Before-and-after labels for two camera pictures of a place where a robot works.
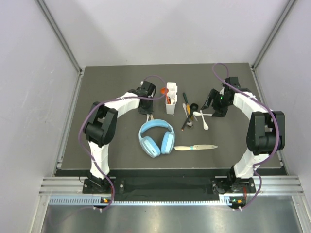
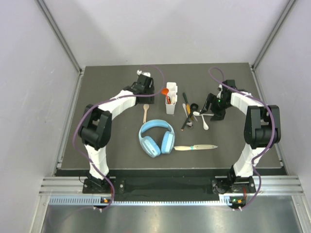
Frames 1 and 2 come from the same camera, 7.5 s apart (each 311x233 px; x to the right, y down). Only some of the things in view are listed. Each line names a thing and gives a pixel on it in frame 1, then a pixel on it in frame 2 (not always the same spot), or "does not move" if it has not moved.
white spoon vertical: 205,126 does not move
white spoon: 147,117 → 145,73
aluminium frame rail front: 70,191 does not move
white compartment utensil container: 171,97 does not move
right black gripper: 214,94 does not move
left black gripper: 147,110 → 149,100
